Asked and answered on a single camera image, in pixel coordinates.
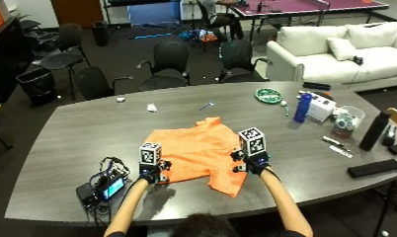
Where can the green round plate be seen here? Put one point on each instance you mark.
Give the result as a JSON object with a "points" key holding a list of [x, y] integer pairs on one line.
{"points": [[267, 95]]}

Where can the black remote control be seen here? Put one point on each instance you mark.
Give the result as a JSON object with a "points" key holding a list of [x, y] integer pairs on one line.
{"points": [[315, 86]]}

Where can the crumpled white paper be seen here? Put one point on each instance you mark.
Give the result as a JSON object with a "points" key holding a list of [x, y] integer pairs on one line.
{"points": [[150, 107]]}

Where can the person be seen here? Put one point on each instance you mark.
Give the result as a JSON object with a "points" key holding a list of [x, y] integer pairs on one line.
{"points": [[202, 227]]}

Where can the black office chair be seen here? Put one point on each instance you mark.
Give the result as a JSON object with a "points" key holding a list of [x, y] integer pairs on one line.
{"points": [[94, 84], [63, 52], [238, 61], [167, 65]]}

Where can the black stapler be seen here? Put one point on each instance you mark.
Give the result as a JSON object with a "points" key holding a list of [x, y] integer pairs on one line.
{"points": [[387, 135]]}

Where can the small silver tool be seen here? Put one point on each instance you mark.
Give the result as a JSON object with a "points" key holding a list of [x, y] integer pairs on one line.
{"points": [[206, 105]]}

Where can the clear plastic container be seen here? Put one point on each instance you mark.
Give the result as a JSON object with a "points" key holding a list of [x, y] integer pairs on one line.
{"points": [[347, 120]]}

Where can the small white object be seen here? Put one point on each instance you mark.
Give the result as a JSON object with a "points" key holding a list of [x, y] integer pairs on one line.
{"points": [[119, 99]]}

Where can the white sofa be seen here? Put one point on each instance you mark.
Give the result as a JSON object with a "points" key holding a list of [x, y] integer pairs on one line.
{"points": [[338, 59]]}

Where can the black marker pen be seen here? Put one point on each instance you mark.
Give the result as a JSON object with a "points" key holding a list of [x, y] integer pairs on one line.
{"points": [[331, 141]]}

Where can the black electronic device with screen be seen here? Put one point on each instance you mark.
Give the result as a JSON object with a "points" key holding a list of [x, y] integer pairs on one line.
{"points": [[106, 186]]}

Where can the person's right hand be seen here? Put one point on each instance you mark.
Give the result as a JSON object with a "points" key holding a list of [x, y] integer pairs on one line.
{"points": [[253, 164]]}

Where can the black trash bin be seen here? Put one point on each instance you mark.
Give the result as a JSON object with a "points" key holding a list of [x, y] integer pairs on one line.
{"points": [[37, 86]]}

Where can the white cushion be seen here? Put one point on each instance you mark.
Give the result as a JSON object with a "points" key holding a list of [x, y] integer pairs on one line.
{"points": [[341, 48]]}

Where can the white marker cube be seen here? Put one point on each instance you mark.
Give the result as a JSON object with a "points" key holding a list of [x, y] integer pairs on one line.
{"points": [[149, 152], [251, 141]]}

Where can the black flat case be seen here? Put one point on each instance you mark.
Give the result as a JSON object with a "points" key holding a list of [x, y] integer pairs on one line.
{"points": [[373, 168]]}

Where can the person's left hand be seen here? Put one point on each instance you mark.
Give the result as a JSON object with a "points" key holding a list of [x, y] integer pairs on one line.
{"points": [[147, 172]]}

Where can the purple table tennis table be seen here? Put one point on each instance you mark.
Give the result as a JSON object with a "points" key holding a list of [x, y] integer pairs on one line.
{"points": [[303, 6]]}

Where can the orange t-shirt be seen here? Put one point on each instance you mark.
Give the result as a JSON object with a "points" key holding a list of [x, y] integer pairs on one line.
{"points": [[198, 148]]}

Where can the black cylindrical bin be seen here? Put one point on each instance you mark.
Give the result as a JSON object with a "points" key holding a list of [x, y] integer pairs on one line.
{"points": [[99, 33]]}

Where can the blue water bottle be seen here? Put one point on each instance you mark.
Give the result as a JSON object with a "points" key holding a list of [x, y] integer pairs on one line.
{"points": [[302, 107]]}

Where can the white box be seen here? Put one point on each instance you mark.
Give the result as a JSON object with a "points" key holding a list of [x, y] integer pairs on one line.
{"points": [[319, 106]]}

